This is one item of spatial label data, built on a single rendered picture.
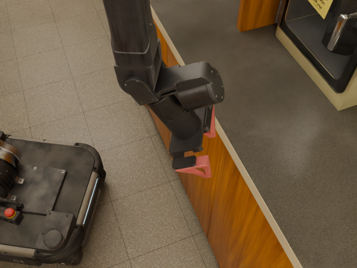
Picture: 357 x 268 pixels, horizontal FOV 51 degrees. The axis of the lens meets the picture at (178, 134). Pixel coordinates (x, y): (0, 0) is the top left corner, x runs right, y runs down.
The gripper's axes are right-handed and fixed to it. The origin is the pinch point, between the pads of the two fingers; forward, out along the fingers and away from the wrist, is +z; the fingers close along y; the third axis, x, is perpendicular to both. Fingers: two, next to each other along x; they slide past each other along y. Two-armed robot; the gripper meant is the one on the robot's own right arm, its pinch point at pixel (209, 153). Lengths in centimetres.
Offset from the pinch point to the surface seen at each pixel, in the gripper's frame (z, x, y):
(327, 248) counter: 21.9, -16.8, -11.9
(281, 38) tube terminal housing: 17, -11, 50
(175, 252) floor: 86, 60, 15
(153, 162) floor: 77, 76, 61
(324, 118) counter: 23.0, -18.9, 21.8
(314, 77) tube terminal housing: 20.9, -18.0, 34.6
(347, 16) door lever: -1.9, -29.2, 26.2
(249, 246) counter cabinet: 46.2, 9.1, -0.6
